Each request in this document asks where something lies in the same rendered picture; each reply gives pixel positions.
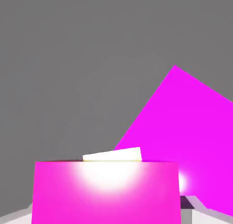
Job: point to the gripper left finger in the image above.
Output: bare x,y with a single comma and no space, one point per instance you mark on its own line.
16,217

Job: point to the small pink cube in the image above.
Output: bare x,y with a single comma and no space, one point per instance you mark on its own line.
105,196

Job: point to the large magenta box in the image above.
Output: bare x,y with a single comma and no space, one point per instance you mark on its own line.
185,129

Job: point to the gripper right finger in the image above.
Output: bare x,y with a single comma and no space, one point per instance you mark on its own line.
205,216

